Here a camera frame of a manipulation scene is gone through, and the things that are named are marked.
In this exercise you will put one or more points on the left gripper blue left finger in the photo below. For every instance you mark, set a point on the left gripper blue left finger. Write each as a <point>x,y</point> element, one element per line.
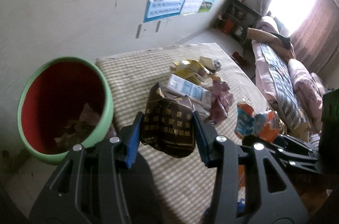
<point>133,139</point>

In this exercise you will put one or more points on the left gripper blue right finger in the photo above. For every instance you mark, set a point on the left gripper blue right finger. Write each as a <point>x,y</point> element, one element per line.
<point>201,137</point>

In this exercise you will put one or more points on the dark brown cigarette carton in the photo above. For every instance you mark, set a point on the dark brown cigarette carton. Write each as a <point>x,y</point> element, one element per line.
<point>167,123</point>

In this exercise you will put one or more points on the blue white milk carton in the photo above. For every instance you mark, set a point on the blue white milk carton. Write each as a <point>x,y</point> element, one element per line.
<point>181,87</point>

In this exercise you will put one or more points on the pink wrapper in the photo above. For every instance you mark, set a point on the pink wrapper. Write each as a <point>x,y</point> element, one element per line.
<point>221,101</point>

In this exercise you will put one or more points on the yellow crushed carton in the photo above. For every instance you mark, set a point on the yellow crushed carton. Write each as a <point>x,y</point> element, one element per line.
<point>188,68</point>

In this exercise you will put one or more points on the beige silver wrapper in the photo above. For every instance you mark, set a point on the beige silver wrapper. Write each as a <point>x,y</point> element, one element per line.
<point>212,65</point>

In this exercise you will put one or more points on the orange plastic bag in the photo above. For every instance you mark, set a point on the orange plastic bag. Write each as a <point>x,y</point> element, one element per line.
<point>271,127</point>

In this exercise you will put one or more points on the bed with plaid sheet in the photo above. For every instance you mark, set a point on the bed with plaid sheet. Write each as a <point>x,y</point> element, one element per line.
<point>274,82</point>

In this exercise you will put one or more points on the red bin with green rim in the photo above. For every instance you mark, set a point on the red bin with green rim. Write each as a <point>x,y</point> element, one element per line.
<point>55,94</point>

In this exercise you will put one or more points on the pink quilt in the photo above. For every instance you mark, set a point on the pink quilt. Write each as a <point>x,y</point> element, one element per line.
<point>307,92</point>

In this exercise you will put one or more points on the red slippers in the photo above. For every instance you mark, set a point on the red slippers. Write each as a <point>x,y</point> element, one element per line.
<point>239,59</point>

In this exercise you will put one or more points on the brown plush toy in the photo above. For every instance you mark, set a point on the brown plush toy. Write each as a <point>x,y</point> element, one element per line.
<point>266,37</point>

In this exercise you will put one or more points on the pink window curtain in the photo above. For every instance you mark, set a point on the pink window curtain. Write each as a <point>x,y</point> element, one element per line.
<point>316,39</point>

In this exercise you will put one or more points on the dark wooden shelf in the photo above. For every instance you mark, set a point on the dark wooden shelf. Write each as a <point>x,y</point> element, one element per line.
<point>235,18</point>

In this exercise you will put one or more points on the white wall socket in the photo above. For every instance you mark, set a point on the white wall socket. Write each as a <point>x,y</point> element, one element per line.
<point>142,30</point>

